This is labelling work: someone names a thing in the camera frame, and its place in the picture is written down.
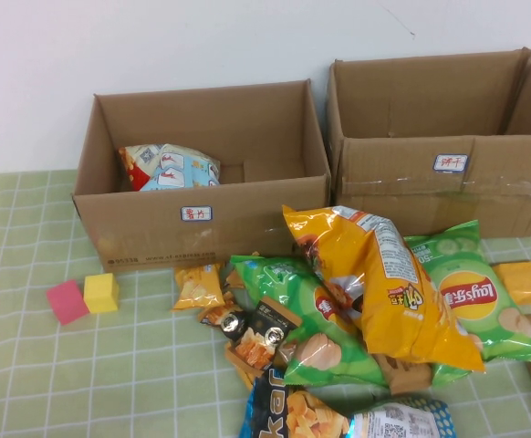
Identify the small black emblem snack packet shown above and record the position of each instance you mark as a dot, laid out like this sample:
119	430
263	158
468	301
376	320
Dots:
229	324

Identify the brown printed snack packet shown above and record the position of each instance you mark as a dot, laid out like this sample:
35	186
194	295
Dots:
407	376

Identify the red shrimp stick snack bag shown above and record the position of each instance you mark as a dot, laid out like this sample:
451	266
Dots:
169	169

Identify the small yellow cracker packet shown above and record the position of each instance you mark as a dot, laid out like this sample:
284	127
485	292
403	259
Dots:
197	287

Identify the green potato chips bag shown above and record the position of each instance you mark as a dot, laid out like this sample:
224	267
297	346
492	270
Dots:
466	292
284	292

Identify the green checked tablecloth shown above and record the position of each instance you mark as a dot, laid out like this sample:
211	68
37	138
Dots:
42	219

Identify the cardboard box with clear tape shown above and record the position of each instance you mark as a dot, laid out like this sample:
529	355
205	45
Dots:
407	182

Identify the yellow snack packet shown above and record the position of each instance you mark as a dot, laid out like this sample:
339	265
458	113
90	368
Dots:
525	283

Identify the black packet with orange chips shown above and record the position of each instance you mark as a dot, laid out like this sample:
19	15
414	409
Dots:
265	328

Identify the white blue-bordered label sticker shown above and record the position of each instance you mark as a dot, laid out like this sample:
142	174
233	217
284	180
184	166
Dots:
197	213
450	163

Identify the black and blue chips bag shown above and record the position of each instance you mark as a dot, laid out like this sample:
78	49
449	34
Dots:
302	410

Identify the yellow foam cube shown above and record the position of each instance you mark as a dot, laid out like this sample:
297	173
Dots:
101	294

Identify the large yellow chips bag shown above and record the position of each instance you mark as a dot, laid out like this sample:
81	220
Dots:
384	319

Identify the cardboard box with F2 print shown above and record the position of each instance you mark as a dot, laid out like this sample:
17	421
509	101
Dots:
133	228

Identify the small orange snack packet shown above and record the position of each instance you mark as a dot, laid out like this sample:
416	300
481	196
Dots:
234	280

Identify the pink foam cube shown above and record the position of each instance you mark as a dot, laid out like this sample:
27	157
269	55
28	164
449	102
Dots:
67	303

